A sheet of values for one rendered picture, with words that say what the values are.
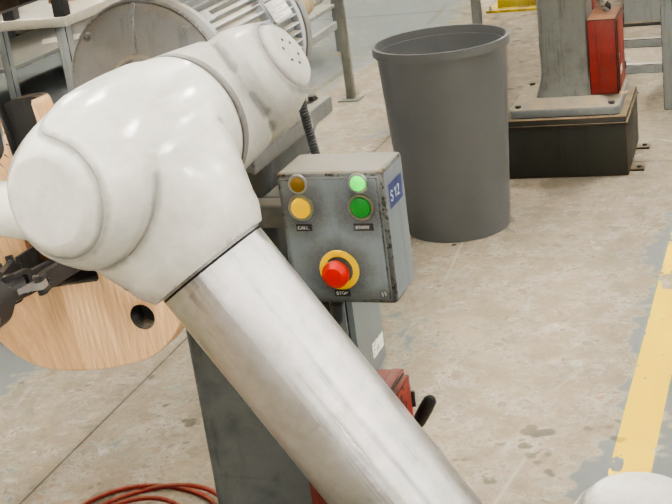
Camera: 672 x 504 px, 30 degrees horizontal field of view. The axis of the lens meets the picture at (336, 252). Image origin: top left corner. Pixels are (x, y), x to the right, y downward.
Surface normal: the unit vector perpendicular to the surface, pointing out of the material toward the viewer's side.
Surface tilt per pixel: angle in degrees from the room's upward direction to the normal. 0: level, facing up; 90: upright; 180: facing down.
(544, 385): 0
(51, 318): 88
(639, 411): 0
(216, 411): 90
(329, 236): 90
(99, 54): 85
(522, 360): 0
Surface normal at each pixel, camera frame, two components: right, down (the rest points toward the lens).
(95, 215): 0.22, 0.36
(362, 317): 0.94, 0.00
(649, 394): -0.13, -0.93
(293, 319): 0.43, -0.31
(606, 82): -0.29, 0.37
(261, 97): -0.10, 0.60
